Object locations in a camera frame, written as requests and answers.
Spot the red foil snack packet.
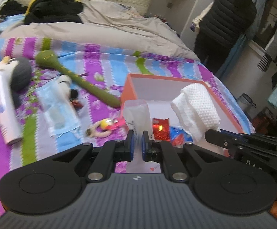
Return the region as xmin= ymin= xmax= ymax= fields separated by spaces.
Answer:
xmin=152 ymin=118 xmax=171 ymax=141

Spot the white paper towel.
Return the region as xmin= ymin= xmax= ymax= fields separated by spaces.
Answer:
xmin=171 ymin=83 xmax=220 ymax=144

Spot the beige duvet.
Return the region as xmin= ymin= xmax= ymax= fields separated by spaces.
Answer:
xmin=0 ymin=0 xmax=199 ymax=60

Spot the white cabinet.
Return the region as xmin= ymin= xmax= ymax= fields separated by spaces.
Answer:
xmin=148 ymin=0 xmax=213 ymax=50

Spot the clear plastic snack bag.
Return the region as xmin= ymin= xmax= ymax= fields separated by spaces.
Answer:
xmin=123 ymin=99 xmax=154 ymax=174

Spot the grey white penguin plush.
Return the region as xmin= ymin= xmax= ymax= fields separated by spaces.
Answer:
xmin=7 ymin=56 xmax=32 ymax=109

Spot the orange cardboard box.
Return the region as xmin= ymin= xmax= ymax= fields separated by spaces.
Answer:
xmin=119 ymin=73 xmax=245 ymax=158

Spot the black clothes pile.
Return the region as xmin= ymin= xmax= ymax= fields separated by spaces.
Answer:
xmin=23 ymin=0 xmax=84 ymax=25

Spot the blue face mask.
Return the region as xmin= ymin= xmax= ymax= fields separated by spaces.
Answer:
xmin=34 ymin=82 xmax=82 ymax=139

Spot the person in black jacket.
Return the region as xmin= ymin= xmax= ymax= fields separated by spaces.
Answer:
xmin=194 ymin=0 xmax=257 ymax=73

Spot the green plush massage stick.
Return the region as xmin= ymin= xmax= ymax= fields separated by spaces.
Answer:
xmin=35 ymin=50 xmax=121 ymax=108

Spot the blue snack packet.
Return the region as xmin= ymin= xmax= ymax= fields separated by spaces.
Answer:
xmin=170 ymin=126 xmax=193 ymax=148

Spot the small panda plush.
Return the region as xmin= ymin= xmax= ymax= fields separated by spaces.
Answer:
xmin=57 ymin=75 xmax=78 ymax=100

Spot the colourful striped bedsheet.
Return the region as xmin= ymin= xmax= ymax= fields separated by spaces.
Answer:
xmin=0 ymin=37 xmax=256 ymax=222

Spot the dark red patterned sachet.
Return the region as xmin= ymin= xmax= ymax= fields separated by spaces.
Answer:
xmin=71 ymin=99 xmax=83 ymax=110

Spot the pink feather ring toy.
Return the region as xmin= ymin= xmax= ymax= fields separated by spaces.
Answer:
xmin=85 ymin=118 xmax=125 ymax=138

